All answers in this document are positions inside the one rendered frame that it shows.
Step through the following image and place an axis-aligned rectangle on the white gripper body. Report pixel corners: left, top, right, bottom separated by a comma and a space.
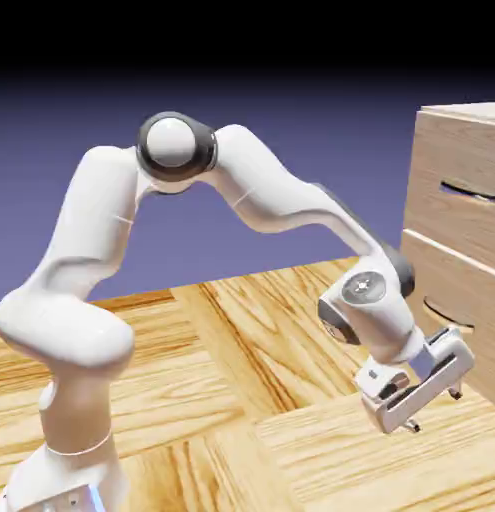
360, 326, 477, 436

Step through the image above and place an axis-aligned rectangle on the light wood drawer front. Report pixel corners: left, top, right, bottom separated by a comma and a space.
402, 110, 495, 275
400, 229, 495, 414

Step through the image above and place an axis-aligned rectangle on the light wood cabinet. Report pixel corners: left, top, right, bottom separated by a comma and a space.
400, 101, 495, 414

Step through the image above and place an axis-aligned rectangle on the dark curved drawer handle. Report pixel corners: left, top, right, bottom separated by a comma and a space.
438, 179, 495, 205
422, 297, 476, 334

